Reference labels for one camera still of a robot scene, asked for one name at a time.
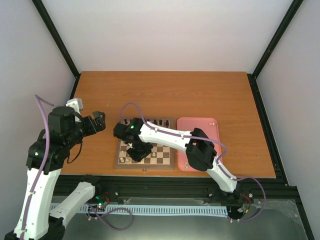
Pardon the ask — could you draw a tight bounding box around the black frame post left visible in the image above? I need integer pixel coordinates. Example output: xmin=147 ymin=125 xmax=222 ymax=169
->
xmin=32 ymin=0 xmax=81 ymax=80

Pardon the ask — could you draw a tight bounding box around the pink plastic tray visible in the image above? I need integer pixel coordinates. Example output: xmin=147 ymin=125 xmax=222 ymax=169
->
xmin=176 ymin=117 xmax=220 ymax=172

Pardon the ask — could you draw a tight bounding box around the dark chess pieces row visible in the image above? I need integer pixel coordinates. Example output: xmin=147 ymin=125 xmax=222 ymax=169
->
xmin=120 ymin=117 xmax=173 ymax=128

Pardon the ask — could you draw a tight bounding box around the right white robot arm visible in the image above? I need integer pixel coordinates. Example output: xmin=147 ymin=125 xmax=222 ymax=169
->
xmin=123 ymin=118 xmax=237 ymax=193

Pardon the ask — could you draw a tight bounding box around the black frame post right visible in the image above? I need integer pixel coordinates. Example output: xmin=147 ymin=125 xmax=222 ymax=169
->
xmin=251 ymin=0 xmax=304 ymax=81

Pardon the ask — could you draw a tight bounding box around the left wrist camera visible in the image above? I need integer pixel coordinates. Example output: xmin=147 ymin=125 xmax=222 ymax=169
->
xmin=48 ymin=98 xmax=84 ymax=145

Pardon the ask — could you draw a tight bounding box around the light blue cable duct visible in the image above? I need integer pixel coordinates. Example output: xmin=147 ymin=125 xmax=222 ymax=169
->
xmin=93 ymin=204 xmax=228 ymax=218

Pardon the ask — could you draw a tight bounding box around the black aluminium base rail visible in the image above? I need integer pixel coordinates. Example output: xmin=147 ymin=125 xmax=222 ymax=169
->
xmin=53 ymin=174 xmax=298 ymax=205

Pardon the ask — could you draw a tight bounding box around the black frame post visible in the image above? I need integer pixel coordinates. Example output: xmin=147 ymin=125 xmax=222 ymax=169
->
xmin=251 ymin=0 xmax=304 ymax=81
xmin=32 ymin=0 xmax=81 ymax=80

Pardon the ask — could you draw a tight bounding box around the wooden chess board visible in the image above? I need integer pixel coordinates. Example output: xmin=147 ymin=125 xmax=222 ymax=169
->
xmin=114 ymin=116 xmax=176 ymax=171

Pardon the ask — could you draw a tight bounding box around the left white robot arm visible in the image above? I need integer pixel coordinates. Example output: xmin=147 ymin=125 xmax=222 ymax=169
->
xmin=4 ymin=106 xmax=106 ymax=240

